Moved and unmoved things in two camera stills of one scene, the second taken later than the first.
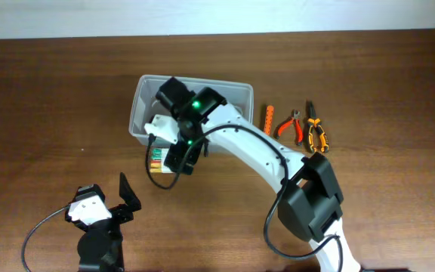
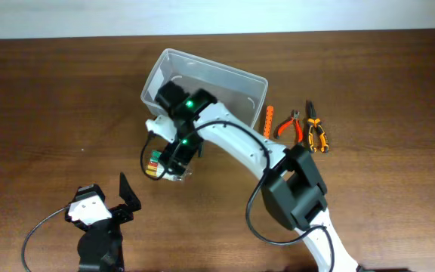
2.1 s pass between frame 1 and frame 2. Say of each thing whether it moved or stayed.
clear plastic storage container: moved
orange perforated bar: stayed
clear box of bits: moved
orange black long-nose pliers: stayed
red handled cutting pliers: stayed
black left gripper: stayed
